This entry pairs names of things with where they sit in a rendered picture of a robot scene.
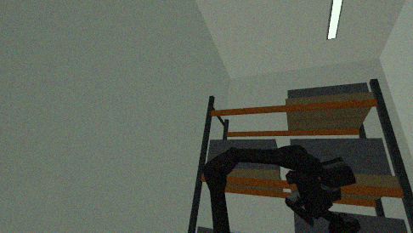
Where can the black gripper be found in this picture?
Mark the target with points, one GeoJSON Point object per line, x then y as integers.
{"type": "Point", "coordinates": [316, 207]}

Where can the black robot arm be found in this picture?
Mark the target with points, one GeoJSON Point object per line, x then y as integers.
{"type": "Point", "coordinates": [333, 174]}

